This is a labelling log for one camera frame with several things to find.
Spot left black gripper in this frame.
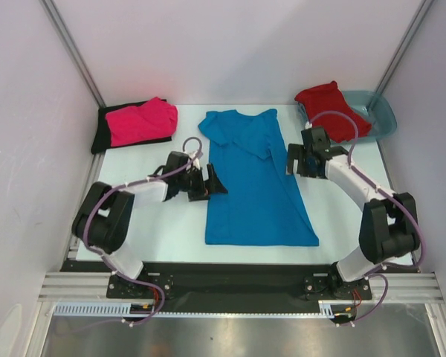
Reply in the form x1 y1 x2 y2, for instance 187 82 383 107
178 164 227 202

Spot blue t shirt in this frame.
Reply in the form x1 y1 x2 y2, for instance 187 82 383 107
198 109 319 247

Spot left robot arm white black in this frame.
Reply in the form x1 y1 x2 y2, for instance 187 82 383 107
71 151 228 298

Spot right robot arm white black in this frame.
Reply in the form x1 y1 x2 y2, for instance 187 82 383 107
287 126 423 298

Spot red t shirt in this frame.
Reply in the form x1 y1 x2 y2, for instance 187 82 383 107
294 81 372 143

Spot pink folded t shirt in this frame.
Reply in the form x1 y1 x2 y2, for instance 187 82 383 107
105 97 178 148

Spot teal plastic basin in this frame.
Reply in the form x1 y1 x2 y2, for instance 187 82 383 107
295 91 397 144

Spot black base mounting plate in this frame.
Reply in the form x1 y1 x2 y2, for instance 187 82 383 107
59 260 420 314

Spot black folded t shirt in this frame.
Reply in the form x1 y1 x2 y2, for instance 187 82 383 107
90 97 173 155

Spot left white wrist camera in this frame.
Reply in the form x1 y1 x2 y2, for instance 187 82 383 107
187 150 202 170

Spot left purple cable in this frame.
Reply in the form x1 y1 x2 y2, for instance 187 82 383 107
81 136 205 329

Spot purple cable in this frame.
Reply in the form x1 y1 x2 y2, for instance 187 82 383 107
304 109 426 328
81 136 205 329

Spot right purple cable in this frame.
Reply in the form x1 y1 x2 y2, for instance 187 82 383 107
304 109 426 328

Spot white slotted cable duct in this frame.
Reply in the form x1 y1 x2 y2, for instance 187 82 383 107
54 302 355 319

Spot right aluminium corner post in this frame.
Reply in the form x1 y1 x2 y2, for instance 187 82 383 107
375 0 436 95

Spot aluminium corner post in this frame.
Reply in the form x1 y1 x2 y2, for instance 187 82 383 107
39 0 106 108
375 0 436 95

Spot left aluminium corner post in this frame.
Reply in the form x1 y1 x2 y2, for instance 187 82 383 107
39 0 106 108

